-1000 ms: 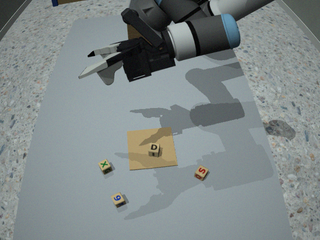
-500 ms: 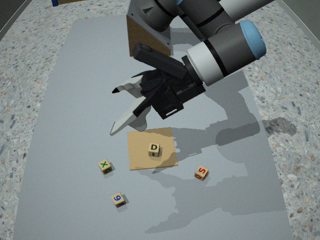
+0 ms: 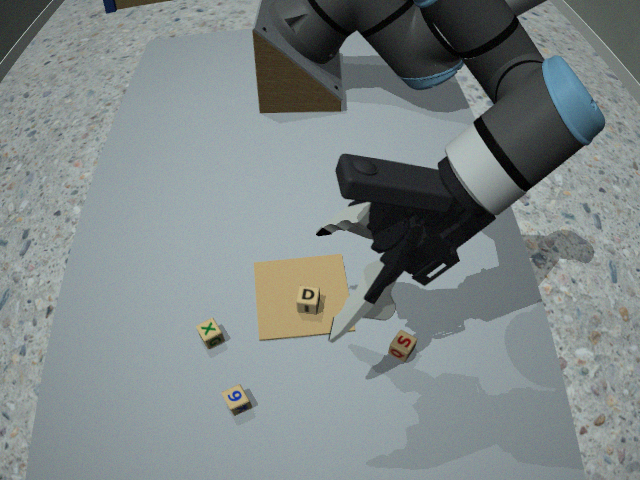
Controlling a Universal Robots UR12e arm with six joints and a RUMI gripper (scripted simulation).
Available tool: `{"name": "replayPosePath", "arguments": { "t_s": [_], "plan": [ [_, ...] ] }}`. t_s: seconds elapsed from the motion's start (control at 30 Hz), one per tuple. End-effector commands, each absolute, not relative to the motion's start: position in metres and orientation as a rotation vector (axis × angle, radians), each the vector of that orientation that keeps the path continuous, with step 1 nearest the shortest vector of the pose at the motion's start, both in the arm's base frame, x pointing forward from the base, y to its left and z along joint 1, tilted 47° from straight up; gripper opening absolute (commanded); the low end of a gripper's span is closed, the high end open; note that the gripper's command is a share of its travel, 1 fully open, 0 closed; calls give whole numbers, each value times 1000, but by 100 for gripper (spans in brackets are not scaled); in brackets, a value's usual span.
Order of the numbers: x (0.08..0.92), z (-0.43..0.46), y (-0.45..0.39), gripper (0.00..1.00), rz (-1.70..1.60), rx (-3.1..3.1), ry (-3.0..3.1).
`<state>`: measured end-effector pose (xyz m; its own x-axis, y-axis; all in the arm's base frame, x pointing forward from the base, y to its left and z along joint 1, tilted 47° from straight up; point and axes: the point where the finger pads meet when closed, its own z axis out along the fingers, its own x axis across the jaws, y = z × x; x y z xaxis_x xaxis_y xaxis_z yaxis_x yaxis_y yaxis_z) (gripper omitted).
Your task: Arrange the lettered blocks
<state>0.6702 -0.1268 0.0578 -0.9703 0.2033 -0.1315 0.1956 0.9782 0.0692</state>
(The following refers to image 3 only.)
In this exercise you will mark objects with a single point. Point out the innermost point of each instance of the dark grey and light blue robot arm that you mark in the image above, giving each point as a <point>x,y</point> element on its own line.
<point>542,113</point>

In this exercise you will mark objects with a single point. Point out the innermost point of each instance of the tan square mat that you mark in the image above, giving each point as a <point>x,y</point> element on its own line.
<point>277,284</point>

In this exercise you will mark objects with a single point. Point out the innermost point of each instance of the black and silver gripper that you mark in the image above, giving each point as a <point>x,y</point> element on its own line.
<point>394,230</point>

